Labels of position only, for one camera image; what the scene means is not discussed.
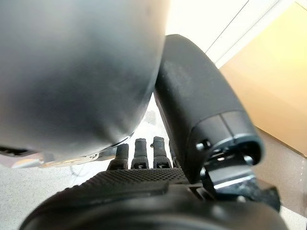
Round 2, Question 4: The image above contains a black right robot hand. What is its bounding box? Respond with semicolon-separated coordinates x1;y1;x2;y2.
19;33;288;230

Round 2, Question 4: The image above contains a tan flat panel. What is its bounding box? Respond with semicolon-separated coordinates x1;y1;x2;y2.
219;2;307;156

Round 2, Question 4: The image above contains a grey robot torso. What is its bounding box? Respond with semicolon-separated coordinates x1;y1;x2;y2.
0;0;171;168

